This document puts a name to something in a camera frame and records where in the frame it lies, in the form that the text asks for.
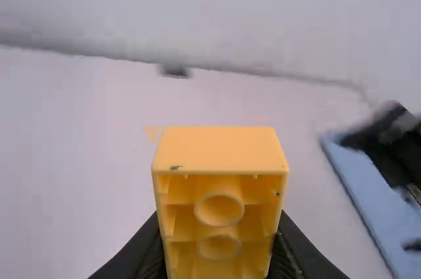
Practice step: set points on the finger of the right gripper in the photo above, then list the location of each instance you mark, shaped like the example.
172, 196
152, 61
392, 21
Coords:
414, 246
394, 154

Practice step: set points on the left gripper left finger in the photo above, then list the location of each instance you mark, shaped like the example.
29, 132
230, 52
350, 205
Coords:
138, 252

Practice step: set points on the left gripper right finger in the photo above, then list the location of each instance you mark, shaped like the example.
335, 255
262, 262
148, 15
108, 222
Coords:
302, 256

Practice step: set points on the yellow toy brick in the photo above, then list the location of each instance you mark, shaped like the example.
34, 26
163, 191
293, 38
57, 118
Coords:
213, 147

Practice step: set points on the blue mat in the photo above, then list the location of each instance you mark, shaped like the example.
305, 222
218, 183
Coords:
378, 206

